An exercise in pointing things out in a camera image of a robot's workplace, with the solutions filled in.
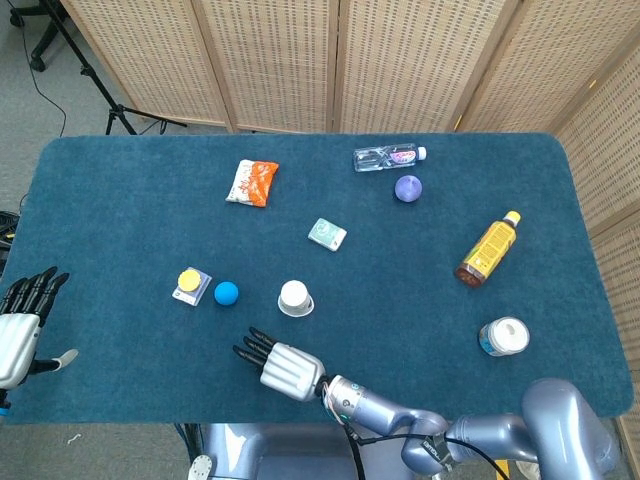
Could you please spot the orange white snack bag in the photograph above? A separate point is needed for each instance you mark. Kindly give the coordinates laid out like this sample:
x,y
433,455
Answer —
x,y
252,182

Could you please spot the white jar blue label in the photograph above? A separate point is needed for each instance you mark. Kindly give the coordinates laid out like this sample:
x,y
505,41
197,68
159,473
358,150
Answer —
x,y
505,337

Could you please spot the white floral paper cup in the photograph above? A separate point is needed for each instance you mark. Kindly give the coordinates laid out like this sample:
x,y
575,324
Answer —
x,y
295,297

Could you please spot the black tripod stand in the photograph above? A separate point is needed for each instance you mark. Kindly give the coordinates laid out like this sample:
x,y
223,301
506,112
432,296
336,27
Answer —
x,y
95,75

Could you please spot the clear plastic water bottle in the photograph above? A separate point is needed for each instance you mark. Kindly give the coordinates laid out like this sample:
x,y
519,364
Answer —
x,y
385,158

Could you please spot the yellow label tea bottle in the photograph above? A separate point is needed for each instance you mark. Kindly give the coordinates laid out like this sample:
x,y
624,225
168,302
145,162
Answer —
x,y
487,250

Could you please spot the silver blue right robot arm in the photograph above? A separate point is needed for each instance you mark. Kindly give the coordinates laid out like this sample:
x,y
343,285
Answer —
x,y
560,430

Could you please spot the blue foam ball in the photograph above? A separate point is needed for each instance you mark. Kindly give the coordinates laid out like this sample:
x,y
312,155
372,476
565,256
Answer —
x,y
226,293

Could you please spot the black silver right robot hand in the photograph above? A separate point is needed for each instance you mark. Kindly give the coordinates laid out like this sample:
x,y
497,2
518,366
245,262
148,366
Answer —
x,y
292,370

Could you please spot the green tissue pack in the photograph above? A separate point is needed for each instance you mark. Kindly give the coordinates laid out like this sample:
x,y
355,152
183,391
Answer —
x,y
326,234

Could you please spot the purple white tissue pack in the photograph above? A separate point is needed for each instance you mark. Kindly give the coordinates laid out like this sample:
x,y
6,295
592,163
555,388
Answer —
x,y
204,284

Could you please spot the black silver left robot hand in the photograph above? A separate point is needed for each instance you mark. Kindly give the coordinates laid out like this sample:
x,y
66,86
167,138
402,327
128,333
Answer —
x,y
17,340

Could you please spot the wicker folding screen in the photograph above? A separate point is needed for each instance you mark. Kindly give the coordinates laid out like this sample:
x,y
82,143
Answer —
x,y
610,175
275,60

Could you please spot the black office chair base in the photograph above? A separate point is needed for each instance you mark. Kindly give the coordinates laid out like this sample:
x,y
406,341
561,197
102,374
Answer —
x,y
47,40

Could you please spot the teal table cloth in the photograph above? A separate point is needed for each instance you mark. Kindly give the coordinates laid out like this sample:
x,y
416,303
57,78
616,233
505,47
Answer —
x,y
125,225

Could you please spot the silver blue robot torso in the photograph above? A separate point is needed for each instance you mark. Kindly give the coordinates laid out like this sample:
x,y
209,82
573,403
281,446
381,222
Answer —
x,y
280,452

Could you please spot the purple ribbed ball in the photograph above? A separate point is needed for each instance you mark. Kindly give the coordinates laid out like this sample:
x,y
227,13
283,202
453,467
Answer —
x,y
408,188

